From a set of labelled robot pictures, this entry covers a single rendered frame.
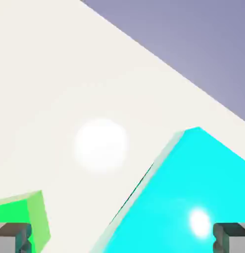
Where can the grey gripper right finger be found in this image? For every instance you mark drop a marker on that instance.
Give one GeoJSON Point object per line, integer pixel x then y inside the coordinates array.
{"type": "Point", "coordinates": [233, 238]}

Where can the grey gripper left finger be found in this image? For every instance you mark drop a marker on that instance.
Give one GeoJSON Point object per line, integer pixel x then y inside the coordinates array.
{"type": "Point", "coordinates": [9, 237]}

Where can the large green box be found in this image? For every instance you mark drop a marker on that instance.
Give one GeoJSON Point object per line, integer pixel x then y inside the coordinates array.
{"type": "Point", "coordinates": [35, 217]}

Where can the large cyan box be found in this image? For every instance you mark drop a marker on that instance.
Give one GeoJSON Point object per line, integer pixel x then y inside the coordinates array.
{"type": "Point", "coordinates": [185, 189]}

